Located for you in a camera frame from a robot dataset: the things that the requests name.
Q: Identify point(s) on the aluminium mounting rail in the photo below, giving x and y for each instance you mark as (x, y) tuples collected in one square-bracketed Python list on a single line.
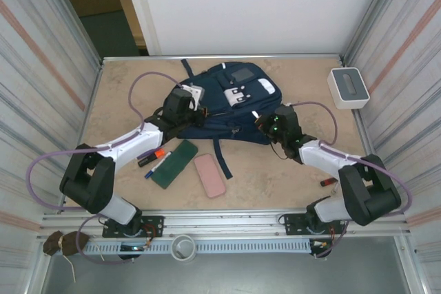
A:
[(224, 220)]

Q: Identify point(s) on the white grey box device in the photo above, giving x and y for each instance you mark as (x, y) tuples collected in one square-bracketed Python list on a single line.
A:
[(349, 87)]

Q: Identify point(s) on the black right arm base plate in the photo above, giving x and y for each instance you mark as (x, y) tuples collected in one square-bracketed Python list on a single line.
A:
[(293, 223)]

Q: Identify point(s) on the green pencil case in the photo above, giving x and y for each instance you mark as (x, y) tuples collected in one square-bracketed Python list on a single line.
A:
[(174, 165)]

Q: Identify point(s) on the red black small stick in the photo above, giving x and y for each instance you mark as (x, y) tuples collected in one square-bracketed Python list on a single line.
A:
[(327, 182)]

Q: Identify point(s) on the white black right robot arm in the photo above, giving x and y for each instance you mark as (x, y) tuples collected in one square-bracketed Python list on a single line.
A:
[(327, 159)]

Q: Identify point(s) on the aluminium table edge profile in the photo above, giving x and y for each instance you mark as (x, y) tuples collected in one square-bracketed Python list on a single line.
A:
[(138, 57)]

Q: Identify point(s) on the white plastic cup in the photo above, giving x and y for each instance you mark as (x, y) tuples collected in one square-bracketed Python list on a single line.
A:
[(183, 247)]

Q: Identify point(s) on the blue white pen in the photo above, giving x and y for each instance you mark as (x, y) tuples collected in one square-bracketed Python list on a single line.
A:
[(156, 166)]

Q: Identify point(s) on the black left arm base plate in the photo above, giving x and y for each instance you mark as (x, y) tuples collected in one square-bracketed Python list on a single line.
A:
[(153, 225)]

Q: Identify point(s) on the black highlighter with orange cap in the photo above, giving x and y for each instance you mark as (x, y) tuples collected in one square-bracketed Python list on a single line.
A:
[(150, 160)]

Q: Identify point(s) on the translucent corrugated side panel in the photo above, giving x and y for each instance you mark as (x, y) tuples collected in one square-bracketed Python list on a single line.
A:
[(406, 66), (34, 66)]

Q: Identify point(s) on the brown cloth bundle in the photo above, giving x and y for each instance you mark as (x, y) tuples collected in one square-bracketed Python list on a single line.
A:
[(55, 242)]

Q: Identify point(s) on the grey metal sheet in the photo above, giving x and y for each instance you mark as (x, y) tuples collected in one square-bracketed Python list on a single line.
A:
[(224, 276)]

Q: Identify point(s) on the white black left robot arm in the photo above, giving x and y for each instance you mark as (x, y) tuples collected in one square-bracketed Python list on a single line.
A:
[(131, 142)]

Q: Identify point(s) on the navy blue backpack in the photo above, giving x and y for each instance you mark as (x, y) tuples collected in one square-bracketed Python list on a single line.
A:
[(241, 101)]

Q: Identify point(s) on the pink pencil case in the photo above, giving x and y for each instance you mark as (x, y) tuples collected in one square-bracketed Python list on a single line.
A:
[(210, 177)]

